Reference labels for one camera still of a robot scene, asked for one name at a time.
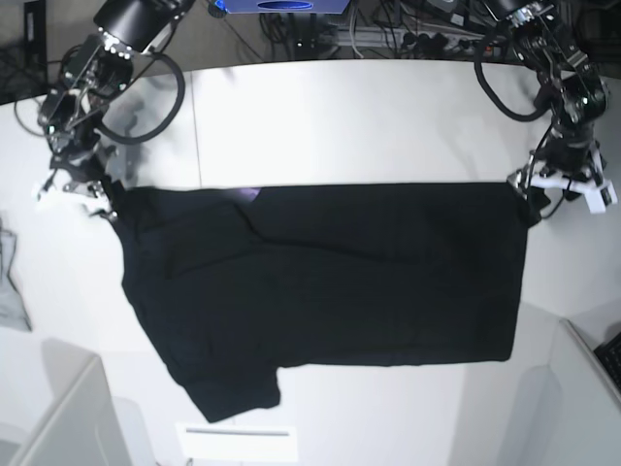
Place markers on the white right partition panel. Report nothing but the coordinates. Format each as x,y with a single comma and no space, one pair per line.
565,412

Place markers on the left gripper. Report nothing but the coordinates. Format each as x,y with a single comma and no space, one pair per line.
571,154

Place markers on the white slotted table plate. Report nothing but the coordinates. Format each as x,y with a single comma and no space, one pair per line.
238,443

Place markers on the white power strip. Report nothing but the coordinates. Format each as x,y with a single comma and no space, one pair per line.
427,42

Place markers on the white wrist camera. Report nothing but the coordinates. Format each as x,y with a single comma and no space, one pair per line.
599,198
44,195

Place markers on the blue box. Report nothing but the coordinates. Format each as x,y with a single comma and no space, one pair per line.
284,6

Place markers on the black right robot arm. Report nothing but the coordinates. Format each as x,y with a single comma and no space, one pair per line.
93,75

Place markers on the black T-shirt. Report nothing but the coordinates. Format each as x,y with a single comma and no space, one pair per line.
232,286

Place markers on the white partition panel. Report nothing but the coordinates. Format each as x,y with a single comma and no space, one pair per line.
565,412
84,424

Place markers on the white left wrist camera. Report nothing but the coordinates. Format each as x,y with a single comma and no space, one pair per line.
599,198

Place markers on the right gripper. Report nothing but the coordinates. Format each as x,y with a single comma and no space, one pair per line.
89,166

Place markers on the white left partition panel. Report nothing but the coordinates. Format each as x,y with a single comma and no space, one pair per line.
84,424

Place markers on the black keyboard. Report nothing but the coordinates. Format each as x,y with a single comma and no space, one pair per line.
609,356

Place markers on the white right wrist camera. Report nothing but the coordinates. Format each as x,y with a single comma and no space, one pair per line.
44,195

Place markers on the grey cloth at table edge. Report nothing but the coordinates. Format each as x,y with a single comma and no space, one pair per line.
13,312

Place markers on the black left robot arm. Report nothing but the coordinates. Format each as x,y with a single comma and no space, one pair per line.
570,87

